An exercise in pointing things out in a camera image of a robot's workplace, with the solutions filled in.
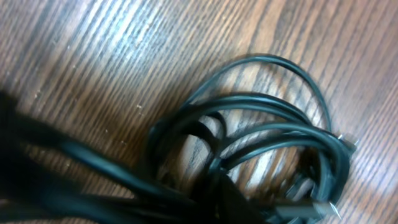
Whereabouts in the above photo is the black usb cable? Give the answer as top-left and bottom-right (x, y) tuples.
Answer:
(0, 54), (358, 224)

